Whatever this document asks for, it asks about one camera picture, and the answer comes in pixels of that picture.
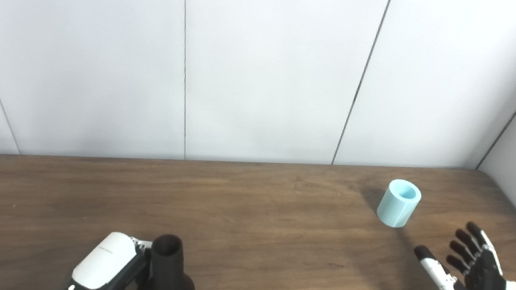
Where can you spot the black flared nozzle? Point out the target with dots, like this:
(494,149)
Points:
(166,279)

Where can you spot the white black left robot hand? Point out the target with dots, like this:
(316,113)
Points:
(105,262)

